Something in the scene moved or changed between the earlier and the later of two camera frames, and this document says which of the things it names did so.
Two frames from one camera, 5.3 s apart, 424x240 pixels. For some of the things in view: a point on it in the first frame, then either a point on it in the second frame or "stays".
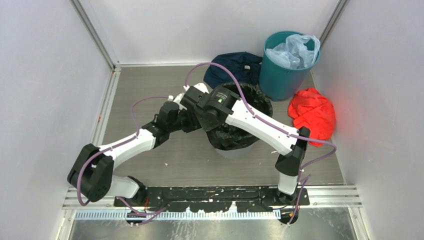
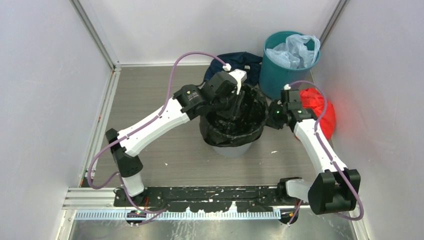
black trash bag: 228,136 stays
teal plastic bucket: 277,81 stays
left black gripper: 193,122 -> 235,112
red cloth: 307,108 stays
